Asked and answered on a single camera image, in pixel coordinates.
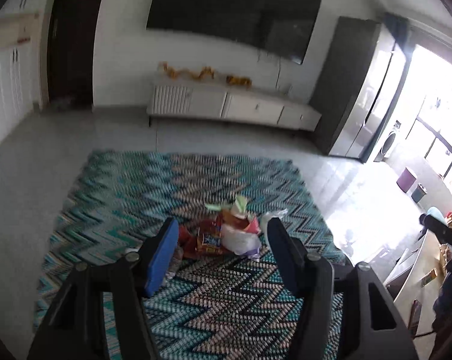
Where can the green paper scrap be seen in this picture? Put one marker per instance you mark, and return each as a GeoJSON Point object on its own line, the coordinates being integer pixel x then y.
{"type": "Point", "coordinates": [238, 208]}

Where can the dark brown entrance door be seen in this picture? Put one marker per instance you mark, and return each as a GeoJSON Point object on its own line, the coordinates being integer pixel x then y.
{"type": "Point", "coordinates": [70, 50]}

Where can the teal window curtain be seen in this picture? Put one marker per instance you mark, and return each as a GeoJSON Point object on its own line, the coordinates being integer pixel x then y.
{"type": "Point", "coordinates": [399, 28]}

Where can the orange white wrapper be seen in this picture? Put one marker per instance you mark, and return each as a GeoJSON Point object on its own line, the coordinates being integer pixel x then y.
{"type": "Point", "coordinates": [248, 224]}

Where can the white purple plastic bag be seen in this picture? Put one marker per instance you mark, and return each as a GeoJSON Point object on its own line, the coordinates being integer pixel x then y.
{"type": "Point", "coordinates": [239, 242]}

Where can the teal small bin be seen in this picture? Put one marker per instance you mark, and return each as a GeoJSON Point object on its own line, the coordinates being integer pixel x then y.
{"type": "Point", "coordinates": [418, 193]}

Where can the silver double-door refrigerator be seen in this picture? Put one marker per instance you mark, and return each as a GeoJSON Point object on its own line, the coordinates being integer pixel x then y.
{"type": "Point", "coordinates": [357, 84]}

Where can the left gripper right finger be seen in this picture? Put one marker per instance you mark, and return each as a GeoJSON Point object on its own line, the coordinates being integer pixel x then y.
{"type": "Point", "coordinates": [309, 277]}

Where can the large black wall television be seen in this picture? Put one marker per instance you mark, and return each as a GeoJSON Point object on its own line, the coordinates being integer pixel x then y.
{"type": "Point", "coordinates": [281, 27]}

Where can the red snack bag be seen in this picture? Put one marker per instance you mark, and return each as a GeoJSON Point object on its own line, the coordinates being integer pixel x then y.
{"type": "Point", "coordinates": [204, 241]}

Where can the teal zigzag woven rug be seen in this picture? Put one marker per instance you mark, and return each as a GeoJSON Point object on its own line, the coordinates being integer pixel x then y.
{"type": "Point", "coordinates": [220, 307]}

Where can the white low TV cabinet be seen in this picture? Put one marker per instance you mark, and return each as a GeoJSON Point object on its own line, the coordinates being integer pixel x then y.
{"type": "Point", "coordinates": [212, 101]}

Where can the golden tiger figurine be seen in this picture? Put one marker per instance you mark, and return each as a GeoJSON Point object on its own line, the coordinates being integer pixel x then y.
{"type": "Point", "coordinates": [239, 81]}

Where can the purple small bin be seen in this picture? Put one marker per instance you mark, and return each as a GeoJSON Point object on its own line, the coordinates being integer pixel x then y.
{"type": "Point", "coordinates": [406, 180]}

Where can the white front-load washing machine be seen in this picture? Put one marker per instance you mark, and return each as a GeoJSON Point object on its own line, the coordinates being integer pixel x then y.
{"type": "Point", "coordinates": [388, 144]}

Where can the white wall cupboard unit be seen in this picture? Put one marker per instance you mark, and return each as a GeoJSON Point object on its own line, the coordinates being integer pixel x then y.
{"type": "Point", "coordinates": [17, 34]}

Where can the golden dragon figurine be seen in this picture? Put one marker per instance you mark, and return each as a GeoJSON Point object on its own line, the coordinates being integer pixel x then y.
{"type": "Point", "coordinates": [172, 73]}

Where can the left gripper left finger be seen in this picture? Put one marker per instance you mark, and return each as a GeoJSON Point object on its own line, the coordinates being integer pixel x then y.
{"type": "Point", "coordinates": [155, 258]}

